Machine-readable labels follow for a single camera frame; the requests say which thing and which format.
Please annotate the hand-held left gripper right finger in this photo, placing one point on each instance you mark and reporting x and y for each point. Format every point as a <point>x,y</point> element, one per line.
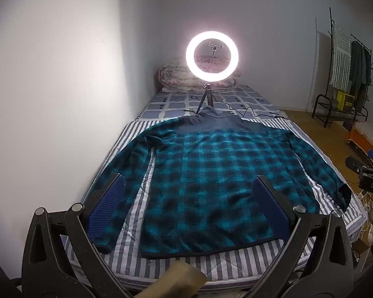
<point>269,205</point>

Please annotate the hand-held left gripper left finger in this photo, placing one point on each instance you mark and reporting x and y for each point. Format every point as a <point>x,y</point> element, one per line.
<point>112,201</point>

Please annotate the teal plaid fleece shirt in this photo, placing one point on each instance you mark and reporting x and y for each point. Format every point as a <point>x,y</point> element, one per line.
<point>205,177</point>

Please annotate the dark hanging clothes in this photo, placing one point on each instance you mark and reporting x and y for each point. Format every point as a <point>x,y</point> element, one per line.
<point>357,68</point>

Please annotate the black clothes rack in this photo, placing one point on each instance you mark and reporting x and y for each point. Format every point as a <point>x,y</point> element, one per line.
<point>331,37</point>

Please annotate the orange bench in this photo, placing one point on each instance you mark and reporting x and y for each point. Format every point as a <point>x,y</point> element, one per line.
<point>356,140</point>

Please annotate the white bench cushion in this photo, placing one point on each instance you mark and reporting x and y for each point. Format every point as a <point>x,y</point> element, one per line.
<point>370,132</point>

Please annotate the yellow box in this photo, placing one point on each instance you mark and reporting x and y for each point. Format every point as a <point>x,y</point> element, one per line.
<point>345,99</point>

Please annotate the grey white striped blanket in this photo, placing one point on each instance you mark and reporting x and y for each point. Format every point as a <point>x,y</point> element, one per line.
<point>236,264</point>

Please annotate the white door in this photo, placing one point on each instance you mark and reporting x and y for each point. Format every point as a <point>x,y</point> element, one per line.
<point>321,68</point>

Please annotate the striped hanging towel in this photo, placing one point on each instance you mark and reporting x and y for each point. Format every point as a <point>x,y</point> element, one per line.
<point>340,56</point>

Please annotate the rolled floral quilt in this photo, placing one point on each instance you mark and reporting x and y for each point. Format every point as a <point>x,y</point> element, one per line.
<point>174,74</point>

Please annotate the phone clamp holder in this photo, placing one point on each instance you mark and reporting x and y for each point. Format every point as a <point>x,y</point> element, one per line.
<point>216,45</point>

